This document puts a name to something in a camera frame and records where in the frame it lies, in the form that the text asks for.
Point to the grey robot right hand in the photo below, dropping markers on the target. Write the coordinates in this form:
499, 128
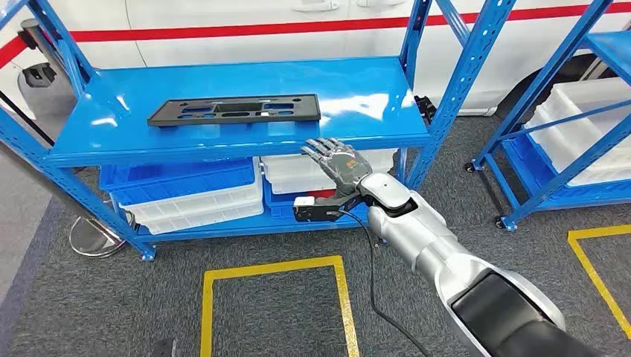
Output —
345, 165

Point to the black plastic panel part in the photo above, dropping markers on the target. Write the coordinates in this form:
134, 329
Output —
236, 118

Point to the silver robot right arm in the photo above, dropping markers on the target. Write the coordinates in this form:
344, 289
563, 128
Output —
429, 236

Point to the black ribbed plastic part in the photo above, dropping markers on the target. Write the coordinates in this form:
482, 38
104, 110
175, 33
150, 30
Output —
425, 108

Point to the blue metal shelf rack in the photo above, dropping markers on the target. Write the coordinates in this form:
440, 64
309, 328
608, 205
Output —
611, 51
246, 79

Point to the red flat object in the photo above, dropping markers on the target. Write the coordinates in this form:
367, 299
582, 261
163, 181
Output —
325, 193

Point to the blue plastic crate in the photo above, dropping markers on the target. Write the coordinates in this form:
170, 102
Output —
172, 180
281, 204
532, 172

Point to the black rack caster wheel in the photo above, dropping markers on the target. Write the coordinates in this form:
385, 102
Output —
499, 222
469, 167

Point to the white car with red stripe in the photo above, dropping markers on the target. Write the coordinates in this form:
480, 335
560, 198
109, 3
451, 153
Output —
246, 15

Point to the black stanchion belt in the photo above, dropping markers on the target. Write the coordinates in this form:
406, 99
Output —
27, 118

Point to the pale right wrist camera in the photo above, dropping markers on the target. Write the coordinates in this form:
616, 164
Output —
304, 201

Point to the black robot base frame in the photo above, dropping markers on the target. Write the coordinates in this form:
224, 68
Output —
162, 349

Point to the grey stanchion post head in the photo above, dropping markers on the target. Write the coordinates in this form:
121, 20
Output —
32, 32

